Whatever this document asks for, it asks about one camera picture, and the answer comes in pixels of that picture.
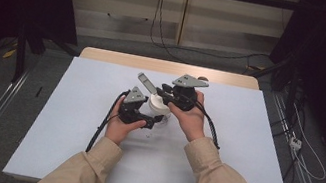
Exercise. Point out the person's left hand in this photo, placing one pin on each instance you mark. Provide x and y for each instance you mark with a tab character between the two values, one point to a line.
118	129

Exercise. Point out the white table mat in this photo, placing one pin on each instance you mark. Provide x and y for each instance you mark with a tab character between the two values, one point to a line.
225	150

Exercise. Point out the small brown round object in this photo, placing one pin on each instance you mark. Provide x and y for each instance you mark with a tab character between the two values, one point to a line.
204	78

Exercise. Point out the yellow floor scrap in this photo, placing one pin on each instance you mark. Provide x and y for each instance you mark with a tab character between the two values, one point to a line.
9	53

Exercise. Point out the person's right hand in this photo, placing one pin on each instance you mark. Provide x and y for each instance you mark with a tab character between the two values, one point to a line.
191	123

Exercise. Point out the black metal stand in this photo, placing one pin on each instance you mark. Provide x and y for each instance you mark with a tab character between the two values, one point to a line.
20	53
293	80

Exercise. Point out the small black floor item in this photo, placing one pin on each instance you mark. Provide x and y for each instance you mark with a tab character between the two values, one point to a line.
38	91

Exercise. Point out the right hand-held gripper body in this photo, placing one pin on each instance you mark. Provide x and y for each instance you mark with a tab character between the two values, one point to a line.
185	97

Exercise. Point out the white power strip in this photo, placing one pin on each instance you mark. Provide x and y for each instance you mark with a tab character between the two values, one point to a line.
295	143

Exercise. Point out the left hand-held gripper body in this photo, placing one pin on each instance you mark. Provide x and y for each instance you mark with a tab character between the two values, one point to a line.
132	108

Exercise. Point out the wooden table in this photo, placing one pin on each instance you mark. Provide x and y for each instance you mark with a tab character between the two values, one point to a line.
142	62

